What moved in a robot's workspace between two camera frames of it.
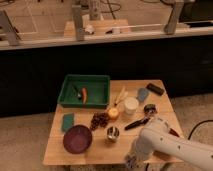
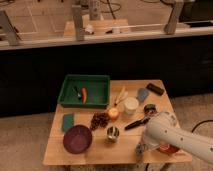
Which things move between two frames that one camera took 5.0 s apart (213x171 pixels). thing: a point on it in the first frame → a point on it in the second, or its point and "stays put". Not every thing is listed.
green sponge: x=68 y=121 stays put
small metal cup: x=113 y=133 stays put
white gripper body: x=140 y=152 → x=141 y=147
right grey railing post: x=172 y=21 stays put
